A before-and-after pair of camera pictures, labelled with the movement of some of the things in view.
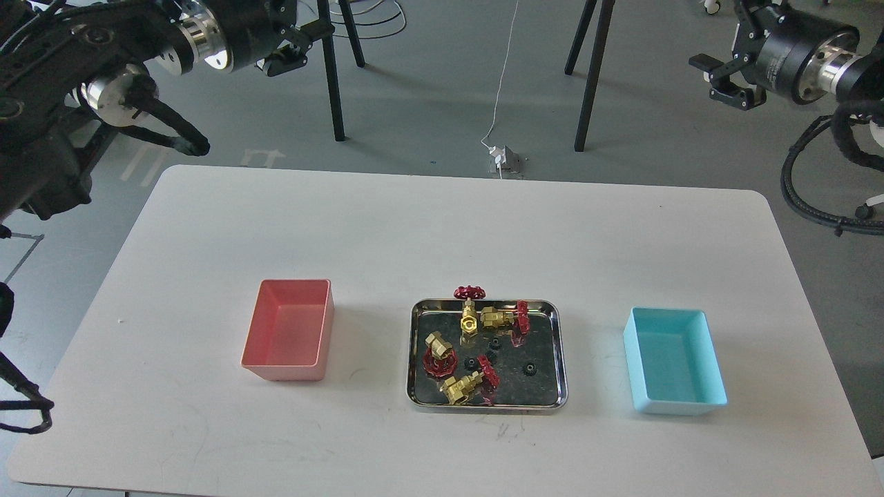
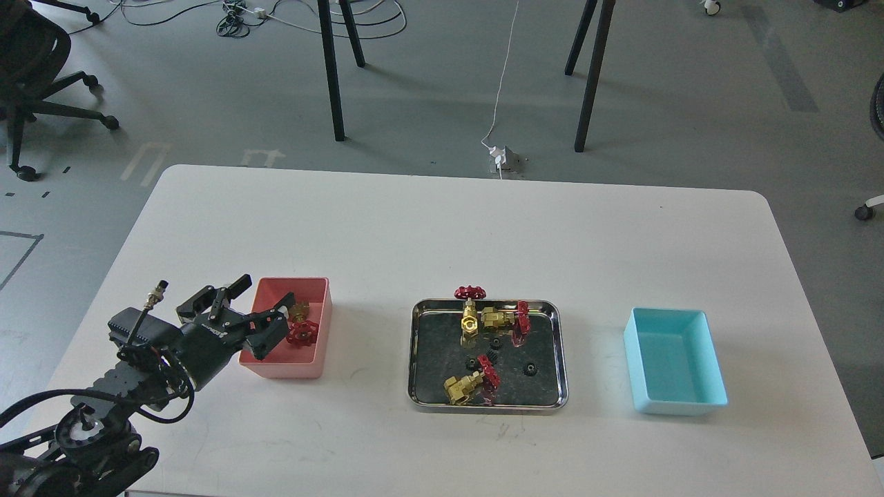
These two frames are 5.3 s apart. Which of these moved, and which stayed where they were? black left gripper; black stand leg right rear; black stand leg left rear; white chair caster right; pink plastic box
Moved: black left gripper
Stayed: black stand leg right rear; black stand leg left rear; white chair caster right; pink plastic box
